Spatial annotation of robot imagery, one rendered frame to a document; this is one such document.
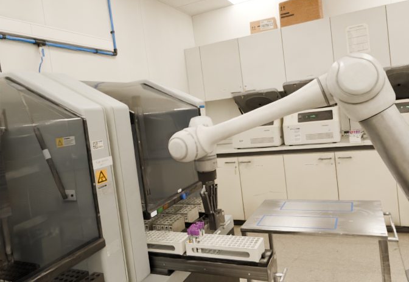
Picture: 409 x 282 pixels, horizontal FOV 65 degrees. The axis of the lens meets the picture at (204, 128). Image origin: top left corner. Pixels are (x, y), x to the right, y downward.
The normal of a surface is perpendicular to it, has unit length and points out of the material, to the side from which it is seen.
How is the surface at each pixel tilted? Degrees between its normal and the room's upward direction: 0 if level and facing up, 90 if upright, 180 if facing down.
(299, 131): 90
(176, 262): 90
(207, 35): 90
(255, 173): 90
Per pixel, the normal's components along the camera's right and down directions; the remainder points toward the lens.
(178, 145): -0.48, 0.15
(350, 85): -0.36, -0.06
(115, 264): 0.90, -0.09
